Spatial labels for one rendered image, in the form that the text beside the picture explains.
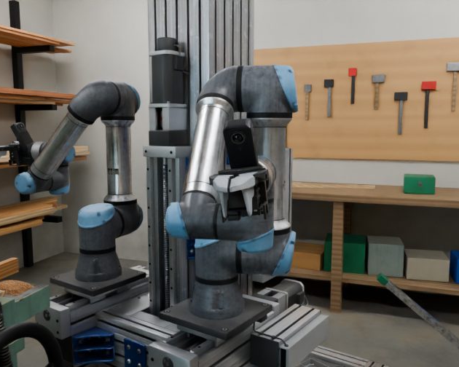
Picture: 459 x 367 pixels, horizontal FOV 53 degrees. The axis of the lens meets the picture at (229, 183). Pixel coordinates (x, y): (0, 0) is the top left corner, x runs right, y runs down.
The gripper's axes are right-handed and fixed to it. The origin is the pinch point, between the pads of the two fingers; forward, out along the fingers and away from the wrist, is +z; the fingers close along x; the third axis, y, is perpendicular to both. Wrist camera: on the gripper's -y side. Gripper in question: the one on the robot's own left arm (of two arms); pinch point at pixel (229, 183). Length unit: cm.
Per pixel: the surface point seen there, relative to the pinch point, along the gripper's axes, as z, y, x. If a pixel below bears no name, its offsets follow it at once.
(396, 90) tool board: -312, -23, -79
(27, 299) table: -36, 28, 60
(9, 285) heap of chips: -38, 25, 66
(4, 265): -47, 22, 74
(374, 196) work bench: -251, 47, -49
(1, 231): -240, 47, 221
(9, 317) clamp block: -18, 25, 52
